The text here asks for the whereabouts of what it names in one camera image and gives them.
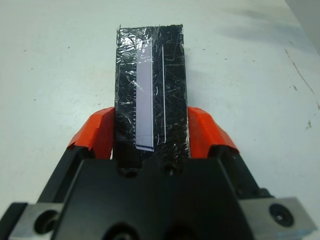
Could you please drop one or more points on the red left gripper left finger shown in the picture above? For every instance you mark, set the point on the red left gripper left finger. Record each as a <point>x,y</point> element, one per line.
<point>97,132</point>

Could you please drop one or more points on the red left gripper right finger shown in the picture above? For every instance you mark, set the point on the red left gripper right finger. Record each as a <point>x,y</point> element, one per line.
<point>207,135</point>

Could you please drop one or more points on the black box lid white stripe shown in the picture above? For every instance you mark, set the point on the black box lid white stripe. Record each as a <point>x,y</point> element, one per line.
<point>172,100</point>

